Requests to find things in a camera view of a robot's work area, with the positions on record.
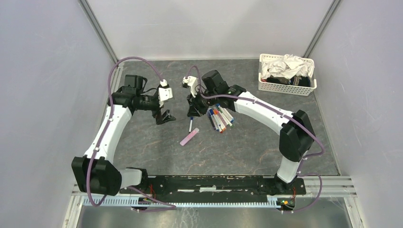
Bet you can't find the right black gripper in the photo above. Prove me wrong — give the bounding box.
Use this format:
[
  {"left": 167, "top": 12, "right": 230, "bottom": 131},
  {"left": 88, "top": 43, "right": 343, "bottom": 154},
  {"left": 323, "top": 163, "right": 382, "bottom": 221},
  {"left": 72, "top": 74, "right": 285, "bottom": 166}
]
[{"left": 187, "top": 87, "right": 219, "bottom": 117}]

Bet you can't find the blue white marker pen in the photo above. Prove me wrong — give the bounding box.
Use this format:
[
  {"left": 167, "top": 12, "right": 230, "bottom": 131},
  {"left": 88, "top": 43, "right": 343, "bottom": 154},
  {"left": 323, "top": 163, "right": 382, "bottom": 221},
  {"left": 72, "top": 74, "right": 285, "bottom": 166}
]
[{"left": 189, "top": 117, "right": 193, "bottom": 133}]

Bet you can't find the pink highlighter pen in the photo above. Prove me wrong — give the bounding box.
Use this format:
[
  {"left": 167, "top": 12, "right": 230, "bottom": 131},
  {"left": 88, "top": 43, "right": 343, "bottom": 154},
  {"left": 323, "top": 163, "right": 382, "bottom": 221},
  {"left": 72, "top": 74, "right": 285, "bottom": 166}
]
[{"left": 180, "top": 128, "right": 200, "bottom": 146}]

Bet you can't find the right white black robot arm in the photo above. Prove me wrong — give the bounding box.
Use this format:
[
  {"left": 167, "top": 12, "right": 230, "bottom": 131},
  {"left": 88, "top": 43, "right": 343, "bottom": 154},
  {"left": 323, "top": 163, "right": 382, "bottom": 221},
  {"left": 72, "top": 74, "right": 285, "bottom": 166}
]
[{"left": 182, "top": 70, "right": 315, "bottom": 194}]

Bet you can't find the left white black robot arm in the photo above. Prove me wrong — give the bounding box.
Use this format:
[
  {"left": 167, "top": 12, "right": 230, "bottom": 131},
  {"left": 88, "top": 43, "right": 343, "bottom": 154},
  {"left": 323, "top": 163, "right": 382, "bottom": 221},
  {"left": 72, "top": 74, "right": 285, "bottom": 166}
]
[{"left": 71, "top": 75, "right": 175, "bottom": 196}]

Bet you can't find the dark blue capped marker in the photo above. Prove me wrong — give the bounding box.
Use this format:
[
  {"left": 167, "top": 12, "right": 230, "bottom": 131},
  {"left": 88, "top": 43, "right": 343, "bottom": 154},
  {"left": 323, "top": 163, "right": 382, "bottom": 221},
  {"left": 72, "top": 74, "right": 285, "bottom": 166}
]
[{"left": 208, "top": 108, "right": 222, "bottom": 133}]

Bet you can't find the orange capped marker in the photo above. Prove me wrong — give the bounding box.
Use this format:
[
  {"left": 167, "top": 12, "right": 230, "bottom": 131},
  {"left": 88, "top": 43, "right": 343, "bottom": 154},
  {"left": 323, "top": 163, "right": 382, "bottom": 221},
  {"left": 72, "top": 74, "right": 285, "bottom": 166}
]
[{"left": 213, "top": 109, "right": 226, "bottom": 133}]

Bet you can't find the purple capped marker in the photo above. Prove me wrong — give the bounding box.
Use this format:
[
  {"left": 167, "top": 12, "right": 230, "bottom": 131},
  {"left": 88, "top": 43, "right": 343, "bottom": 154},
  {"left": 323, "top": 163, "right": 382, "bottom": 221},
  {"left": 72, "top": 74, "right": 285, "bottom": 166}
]
[{"left": 215, "top": 109, "right": 227, "bottom": 128}]

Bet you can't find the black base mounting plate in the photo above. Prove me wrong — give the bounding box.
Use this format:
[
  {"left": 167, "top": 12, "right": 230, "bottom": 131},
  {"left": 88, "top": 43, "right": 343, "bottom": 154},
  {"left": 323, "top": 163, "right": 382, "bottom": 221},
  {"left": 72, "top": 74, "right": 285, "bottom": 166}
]
[{"left": 135, "top": 175, "right": 307, "bottom": 203}]

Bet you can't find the white plastic basket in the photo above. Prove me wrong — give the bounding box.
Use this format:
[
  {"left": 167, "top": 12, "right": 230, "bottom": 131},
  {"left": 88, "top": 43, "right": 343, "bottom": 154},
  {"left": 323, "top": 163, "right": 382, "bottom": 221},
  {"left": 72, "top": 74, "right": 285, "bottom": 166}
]
[{"left": 258, "top": 63, "right": 317, "bottom": 96}]

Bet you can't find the white cloth in basket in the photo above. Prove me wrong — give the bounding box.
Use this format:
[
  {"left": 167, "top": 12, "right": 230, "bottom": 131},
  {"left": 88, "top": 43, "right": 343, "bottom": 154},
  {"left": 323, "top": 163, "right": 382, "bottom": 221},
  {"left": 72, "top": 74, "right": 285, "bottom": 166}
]
[{"left": 259, "top": 54, "right": 315, "bottom": 80}]

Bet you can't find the black cloth in basket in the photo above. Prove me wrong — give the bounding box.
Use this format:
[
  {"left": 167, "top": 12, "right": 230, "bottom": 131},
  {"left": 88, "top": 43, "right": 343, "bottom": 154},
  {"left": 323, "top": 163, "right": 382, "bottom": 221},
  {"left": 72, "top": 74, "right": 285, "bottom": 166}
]
[{"left": 265, "top": 76, "right": 311, "bottom": 87}]

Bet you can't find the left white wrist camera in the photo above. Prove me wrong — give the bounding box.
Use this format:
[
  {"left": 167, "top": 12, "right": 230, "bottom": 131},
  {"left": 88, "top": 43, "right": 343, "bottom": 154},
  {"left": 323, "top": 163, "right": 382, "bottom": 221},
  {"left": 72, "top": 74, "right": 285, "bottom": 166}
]
[{"left": 157, "top": 79, "right": 173, "bottom": 108}]

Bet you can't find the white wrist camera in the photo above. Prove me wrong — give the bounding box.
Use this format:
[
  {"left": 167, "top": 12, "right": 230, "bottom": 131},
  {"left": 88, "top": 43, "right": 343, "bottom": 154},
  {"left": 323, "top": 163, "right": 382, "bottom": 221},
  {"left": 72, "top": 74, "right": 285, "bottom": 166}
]
[
  {"left": 157, "top": 79, "right": 173, "bottom": 108},
  {"left": 182, "top": 76, "right": 199, "bottom": 97}
]

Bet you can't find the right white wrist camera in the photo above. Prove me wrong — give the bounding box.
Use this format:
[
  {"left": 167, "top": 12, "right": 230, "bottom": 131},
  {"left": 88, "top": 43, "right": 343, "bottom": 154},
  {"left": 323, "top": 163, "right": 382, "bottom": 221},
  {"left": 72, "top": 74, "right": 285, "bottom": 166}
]
[{"left": 182, "top": 76, "right": 199, "bottom": 97}]

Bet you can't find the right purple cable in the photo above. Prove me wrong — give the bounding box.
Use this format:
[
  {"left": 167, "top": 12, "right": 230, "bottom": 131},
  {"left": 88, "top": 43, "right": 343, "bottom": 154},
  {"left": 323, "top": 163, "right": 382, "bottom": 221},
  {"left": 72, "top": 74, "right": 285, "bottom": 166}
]
[{"left": 185, "top": 65, "right": 326, "bottom": 213}]

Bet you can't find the white cable duct strip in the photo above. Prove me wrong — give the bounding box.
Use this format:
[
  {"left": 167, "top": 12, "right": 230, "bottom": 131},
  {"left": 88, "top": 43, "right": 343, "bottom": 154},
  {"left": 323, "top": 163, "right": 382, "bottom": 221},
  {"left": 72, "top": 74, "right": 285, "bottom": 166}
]
[{"left": 101, "top": 196, "right": 280, "bottom": 209}]

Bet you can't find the aluminium frame rail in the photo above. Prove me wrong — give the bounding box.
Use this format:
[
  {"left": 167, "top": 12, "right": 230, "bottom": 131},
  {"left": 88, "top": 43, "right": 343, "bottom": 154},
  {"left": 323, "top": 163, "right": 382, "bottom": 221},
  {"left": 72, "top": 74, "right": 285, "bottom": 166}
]
[{"left": 71, "top": 176, "right": 357, "bottom": 198}]

